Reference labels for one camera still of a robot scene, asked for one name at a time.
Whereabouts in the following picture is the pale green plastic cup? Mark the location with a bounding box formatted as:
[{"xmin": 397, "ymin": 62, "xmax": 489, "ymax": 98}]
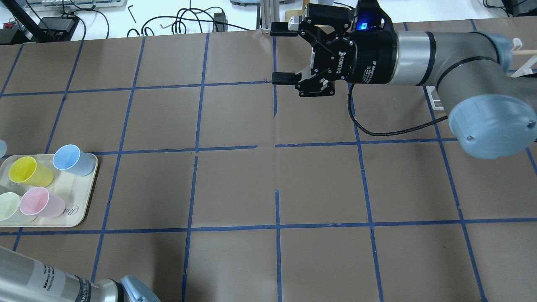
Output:
[{"xmin": 0, "ymin": 192, "xmax": 36, "ymax": 223}]

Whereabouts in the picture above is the light blue plastic cup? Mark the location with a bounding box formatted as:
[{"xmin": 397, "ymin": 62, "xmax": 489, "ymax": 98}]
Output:
[{"xmin": 0, "ymin": 139, "xmax": 8, "ymax": 158}]

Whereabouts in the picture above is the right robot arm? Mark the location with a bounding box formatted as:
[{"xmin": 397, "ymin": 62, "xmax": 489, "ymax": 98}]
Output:
[{"xmin": 270, "ymin": 0, "xmax": 537, "ymax": 160}]

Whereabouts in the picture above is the aluminium frame post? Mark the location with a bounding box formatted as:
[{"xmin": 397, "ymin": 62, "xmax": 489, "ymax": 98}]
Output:
[{"xmin": 260, "ymin": 0, "xmax": 280, "ymax": 34}]

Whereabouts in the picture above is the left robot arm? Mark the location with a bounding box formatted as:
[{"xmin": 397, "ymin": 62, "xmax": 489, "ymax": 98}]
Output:
[{"xmin": 0, "ymin": 247, "xmax": 160, "ymax": 302}]

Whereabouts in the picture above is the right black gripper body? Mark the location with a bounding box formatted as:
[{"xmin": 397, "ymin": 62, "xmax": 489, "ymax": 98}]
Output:
[{"xmin": 296, "ymin": 0, "xmax": 397, "ymax": 97}]

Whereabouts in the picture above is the pink plastic cup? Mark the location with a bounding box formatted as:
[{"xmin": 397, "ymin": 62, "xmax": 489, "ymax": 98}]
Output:
[{"xmin": 19, "ymin": 187, "xmax": 66, "ymax": 218}]

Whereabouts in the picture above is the yellow plastic cup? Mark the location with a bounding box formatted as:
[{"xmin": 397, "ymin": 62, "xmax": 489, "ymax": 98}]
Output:
[{"xmin": 8, "ymin": 156, "xmax": 54, "ymax": 187}]

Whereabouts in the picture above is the cream plastic tray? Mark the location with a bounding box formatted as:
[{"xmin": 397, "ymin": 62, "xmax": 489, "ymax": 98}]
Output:
[{"xmin": 0, "ymin": 154, "xmax": 99, "ymax": 228}]

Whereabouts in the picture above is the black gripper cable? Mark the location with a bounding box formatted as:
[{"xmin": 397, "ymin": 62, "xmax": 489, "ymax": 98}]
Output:
[{"xmin": 347, "ymin": 83, "xmax": 448, "ymax": 137}]

